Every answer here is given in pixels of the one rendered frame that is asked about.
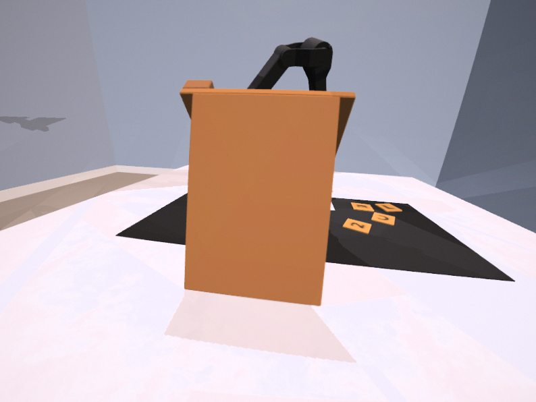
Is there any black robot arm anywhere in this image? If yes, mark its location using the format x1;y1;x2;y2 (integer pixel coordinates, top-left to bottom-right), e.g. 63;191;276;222
247;37;333;91

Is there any orange rectangular board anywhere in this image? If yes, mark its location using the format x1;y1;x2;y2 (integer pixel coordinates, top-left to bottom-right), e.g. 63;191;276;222
180;80;356;306

